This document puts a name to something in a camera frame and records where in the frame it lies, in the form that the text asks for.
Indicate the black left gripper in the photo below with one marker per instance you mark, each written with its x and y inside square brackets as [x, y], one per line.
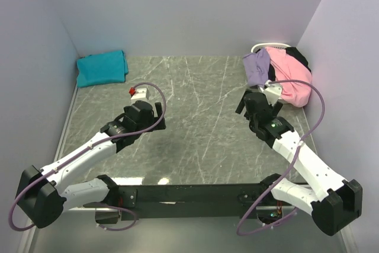
[159, 111]

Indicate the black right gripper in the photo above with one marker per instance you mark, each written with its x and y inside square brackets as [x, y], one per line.
[276, 108]

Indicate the pink t shirt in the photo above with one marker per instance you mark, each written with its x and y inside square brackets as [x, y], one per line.
[287, 67]

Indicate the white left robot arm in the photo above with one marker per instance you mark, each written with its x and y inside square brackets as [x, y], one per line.
[44, 194]

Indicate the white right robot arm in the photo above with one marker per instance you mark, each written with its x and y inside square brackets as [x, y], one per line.
[332, 201]

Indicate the lavender t shirt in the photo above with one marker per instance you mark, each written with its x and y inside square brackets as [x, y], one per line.
[257, 67]

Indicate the white plastic laundry basket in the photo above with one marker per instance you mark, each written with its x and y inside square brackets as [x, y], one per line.
[258, 46]

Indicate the folded teal t shirt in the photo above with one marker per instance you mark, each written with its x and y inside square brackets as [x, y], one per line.
[100, 69]

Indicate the black t shirt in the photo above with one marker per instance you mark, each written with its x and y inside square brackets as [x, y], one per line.
[295, 53]

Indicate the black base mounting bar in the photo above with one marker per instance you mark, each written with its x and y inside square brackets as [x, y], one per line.
[183, 201]

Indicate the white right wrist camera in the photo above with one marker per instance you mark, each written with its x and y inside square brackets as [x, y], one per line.
[272, 92]

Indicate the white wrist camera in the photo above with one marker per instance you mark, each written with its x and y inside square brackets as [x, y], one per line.
[272, 92]
[139, 94]

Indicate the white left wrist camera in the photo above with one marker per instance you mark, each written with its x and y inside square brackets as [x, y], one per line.
[139, 94]

